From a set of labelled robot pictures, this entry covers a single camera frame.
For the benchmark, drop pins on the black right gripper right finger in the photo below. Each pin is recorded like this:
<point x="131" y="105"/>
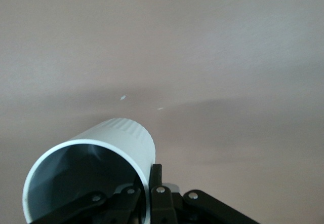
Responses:
<point x="162" y="203"/>

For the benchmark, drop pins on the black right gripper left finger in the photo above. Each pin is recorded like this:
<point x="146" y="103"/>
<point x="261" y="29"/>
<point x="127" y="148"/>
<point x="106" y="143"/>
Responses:
<point x="96" y="203"/>

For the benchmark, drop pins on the grey ribbed mug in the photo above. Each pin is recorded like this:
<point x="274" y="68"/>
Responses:
<point x="121" y="137"/>

